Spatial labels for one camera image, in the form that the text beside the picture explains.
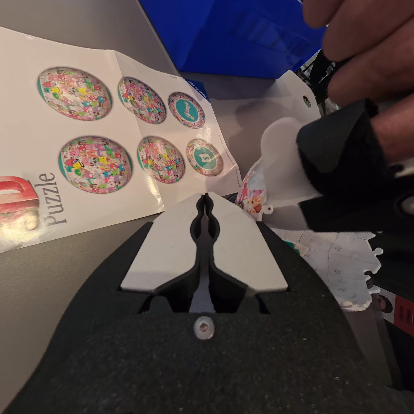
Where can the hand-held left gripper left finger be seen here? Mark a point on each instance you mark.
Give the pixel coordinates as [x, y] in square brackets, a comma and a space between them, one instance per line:
[161, 252]

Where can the puzzle instruction leaflet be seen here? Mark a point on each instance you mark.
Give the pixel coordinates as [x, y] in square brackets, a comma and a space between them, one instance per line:
[97, 145]

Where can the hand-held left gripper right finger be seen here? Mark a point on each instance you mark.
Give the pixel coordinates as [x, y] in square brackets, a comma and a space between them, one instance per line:
[245, 255]

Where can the blue plastic bin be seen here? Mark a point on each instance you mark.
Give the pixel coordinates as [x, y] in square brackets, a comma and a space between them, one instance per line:
[233, 35]

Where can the colourful puzzle ball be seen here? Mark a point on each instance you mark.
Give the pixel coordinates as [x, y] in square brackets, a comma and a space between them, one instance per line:
[342, 268]

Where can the person's right hand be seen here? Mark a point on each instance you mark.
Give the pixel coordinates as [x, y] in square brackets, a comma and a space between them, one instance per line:
[372, 32]

